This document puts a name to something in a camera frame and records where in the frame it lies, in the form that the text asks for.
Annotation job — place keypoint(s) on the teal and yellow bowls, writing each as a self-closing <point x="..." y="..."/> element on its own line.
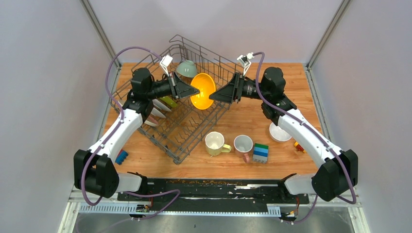
<point x="187" y="68"/>

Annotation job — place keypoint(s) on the pink mug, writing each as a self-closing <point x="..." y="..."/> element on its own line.
<point x="243" y="145"/>

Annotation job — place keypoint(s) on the grey wire dish rack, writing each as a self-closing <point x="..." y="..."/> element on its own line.
<point x="184" y="127"/>

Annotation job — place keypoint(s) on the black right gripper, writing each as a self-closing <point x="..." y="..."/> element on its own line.
<point x="231" y="91"/>

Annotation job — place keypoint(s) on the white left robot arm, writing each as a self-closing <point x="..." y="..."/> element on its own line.
<point x="94" y="169"/>

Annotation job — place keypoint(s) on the red and teal floral plate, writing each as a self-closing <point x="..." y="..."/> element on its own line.
<point x="157" y="113"/>

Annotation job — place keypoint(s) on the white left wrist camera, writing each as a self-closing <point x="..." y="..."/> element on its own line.
<point x="164" y="63"/>

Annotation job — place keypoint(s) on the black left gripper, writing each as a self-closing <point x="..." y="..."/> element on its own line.
<point x="182" y="89"/>

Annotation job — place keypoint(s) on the small red yellow green toy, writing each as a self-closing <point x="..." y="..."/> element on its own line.
<point x="299" y="147"/>

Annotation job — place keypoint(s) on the yellow mug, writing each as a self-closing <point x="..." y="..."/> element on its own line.
<point x="215" y="144"/>

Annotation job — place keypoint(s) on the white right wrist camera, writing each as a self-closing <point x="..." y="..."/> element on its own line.
<point x="245" y="62"/>

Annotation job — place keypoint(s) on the green scalloped plate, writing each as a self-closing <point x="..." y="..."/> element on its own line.
<point x="169" y="101"/>

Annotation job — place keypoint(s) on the cream and pink plate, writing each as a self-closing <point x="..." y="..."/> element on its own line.
<point x="151" y="122"/>

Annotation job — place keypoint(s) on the green blue grey block stack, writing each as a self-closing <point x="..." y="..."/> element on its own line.
<point x="260" y="153"/>

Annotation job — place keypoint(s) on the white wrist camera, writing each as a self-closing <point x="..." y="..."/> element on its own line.
<point x="245" y="62"/>
<point x="164" y="63"/>

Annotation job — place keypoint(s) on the yellow bowl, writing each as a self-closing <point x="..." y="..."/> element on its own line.
<point x="206" y="86"/>

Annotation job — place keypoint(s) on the yellow red blue toy block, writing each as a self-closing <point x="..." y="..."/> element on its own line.
<point x="121" y="157"/>

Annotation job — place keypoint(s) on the white bowl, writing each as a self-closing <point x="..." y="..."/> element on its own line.
<point x="278" y="134"/>

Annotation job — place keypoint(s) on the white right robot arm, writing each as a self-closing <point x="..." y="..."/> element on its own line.
<point x="337" y="169"/>

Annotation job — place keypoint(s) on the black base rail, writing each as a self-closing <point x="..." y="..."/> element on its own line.
<point x="203" y="197"/>

